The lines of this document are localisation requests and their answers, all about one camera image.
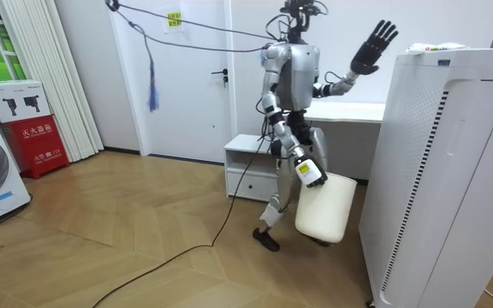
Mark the white plastic packet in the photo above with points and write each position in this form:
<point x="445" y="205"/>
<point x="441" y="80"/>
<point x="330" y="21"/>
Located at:
<point x="435" y="47"/>

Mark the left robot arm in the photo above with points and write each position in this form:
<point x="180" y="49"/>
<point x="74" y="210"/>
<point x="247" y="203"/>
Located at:
<point x="336" y="87"/>

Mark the white room door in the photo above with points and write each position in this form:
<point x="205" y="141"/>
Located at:
<point x="186" y="98"/>

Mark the paper notice with yellow label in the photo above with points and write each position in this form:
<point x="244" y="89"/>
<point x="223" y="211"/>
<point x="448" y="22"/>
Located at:
<point x="174" y="21"/>

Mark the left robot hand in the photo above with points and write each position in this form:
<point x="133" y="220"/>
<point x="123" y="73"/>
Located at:
<point x="370" y="49"/>

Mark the white low drawer cabinet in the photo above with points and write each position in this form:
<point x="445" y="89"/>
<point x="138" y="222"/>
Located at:
<point x="246" y="171"/>

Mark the robot legs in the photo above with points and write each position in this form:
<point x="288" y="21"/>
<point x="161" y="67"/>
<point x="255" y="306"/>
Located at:
<point x="283" y="179"/>

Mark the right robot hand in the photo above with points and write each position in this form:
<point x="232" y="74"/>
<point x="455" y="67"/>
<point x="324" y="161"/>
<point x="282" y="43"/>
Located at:
<point x="310" y="171"/>

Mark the white cardboard box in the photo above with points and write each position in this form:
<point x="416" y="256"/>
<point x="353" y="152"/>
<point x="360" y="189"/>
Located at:
<point x="13" y="100"/>

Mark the white air purifier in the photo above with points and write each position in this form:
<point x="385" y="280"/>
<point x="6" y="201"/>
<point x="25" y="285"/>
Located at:
<point x="439" y="179"/>

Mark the red fire extinguisher box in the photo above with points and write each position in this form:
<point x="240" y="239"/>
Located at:
<point x="37" y="145"/>

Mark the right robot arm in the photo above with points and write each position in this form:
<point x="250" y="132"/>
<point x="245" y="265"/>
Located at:
<point x="274" y="111"/>

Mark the robot body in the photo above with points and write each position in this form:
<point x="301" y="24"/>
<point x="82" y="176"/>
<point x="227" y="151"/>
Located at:
<point x="298" y="72"/>

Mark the white desk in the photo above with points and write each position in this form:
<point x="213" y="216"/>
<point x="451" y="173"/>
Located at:
<point x="349" y="124"/>

